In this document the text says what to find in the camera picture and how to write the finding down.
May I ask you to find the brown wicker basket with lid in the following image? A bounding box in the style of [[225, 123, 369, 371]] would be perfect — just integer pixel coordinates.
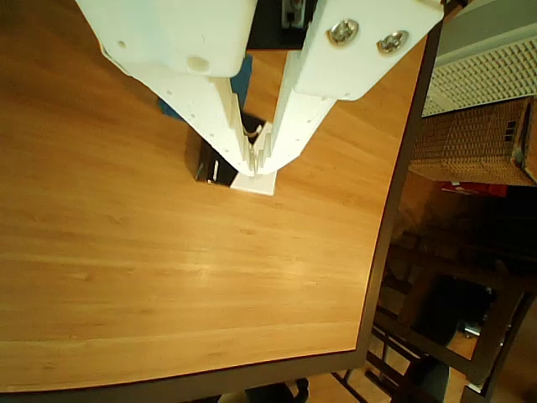
[[409, 96, 537, 188]]

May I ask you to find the black and white cardboard box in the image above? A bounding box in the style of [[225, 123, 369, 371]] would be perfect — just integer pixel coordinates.
[[184, 111, 279, 197]]

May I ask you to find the white louvered heater unit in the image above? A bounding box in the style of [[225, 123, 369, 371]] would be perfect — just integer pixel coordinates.
[[421, 35, 537, 118]]

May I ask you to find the blue tape square target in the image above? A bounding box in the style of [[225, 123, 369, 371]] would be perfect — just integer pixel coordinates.
[[155, 53, 255, 123]]

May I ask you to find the dark wooden chair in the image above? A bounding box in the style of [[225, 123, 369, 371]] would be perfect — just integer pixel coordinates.
[[364, 234, 537, 403]]

